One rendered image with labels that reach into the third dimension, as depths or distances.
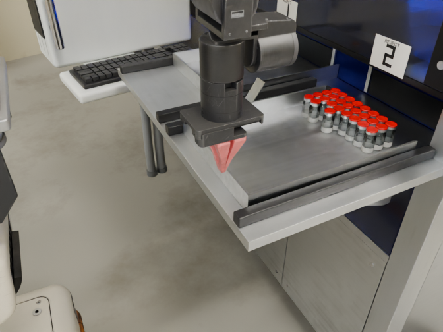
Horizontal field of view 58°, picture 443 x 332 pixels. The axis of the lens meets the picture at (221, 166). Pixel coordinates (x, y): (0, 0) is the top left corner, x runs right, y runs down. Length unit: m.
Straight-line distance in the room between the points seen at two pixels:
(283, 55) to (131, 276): 1.30
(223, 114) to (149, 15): 0.96
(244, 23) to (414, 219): 0.57
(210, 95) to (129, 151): 1.89
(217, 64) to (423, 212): 0.54
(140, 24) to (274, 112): 0.71
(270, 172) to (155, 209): 1.31
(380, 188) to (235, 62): 0.34
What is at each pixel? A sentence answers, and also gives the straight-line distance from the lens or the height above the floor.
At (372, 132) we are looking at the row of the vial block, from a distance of 0.76.
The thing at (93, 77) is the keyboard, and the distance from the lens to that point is 1.22.
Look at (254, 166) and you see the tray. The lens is 0.71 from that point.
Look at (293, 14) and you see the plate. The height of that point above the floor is 1.02.
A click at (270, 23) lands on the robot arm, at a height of 1.15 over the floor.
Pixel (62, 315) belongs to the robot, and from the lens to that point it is 1.31.
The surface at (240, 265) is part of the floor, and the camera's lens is 1.70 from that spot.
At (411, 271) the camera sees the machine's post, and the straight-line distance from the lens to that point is 0.97.
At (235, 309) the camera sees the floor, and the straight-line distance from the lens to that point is 1.57.
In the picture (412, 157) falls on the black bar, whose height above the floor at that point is 0.90.
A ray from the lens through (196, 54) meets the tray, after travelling 1.13.
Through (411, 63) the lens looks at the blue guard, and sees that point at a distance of 0.81.
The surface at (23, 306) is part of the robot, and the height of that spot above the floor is 0.28.
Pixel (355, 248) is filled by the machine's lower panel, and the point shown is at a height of 0.54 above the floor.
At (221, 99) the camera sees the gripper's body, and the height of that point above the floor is 1.06.
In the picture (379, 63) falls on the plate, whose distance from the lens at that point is 0.86.
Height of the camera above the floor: 1.29
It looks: 36 degrees down
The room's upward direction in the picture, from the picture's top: straight up
